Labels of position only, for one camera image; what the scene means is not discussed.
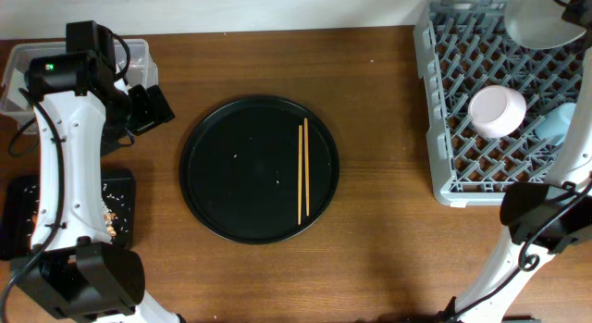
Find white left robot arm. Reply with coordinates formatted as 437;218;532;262
8;20;180;322

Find round black tray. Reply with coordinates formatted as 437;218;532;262
179;95;339;244

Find black rectangular tray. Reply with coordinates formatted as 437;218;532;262
1;168;136;261

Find light blue cup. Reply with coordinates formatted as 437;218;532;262
535;103;576;145

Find grey dishwasher rack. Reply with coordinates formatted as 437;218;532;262
413;0;584;207

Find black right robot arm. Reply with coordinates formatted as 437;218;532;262
413;0;591;322

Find wooden chopstick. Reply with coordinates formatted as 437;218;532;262
303;118;310;217
297;125;303;226

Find clear plastic bin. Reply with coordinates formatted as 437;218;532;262
1;39;158;129

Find white round plate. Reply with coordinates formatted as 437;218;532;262
504;0;586;50

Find small white bowl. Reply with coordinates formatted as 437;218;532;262
468;85;526;138

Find rice and food scraps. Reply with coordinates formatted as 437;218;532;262
26;183;122;242

